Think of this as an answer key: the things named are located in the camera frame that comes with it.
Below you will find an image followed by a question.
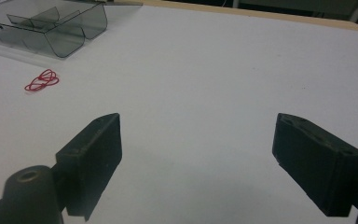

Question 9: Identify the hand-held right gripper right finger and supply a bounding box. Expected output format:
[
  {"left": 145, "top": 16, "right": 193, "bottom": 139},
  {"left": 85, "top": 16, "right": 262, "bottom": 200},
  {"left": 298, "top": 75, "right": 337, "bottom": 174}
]
[{"left": 271, "top": 112, "right": 358, "bottom": 217}]

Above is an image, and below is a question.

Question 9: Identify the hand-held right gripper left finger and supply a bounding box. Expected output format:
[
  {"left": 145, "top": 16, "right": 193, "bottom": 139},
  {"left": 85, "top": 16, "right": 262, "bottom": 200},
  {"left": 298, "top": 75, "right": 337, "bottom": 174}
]
[{"left": 55, "top": 112, "right": 123, "bottom": 222}]

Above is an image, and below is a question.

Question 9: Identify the red rubber band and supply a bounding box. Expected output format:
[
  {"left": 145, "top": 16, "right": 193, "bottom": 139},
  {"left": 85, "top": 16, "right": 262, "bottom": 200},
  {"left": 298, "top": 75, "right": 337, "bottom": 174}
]
[{"left": 24, "top": 68, "right": 61, "bottom": 92}]

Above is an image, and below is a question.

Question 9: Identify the clear grey plastic organizer tray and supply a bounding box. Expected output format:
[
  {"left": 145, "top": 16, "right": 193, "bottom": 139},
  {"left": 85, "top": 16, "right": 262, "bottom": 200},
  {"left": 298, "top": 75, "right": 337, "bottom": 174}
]
[{"left": 0, "top": 0, "right": 108, "bottom": 59}]

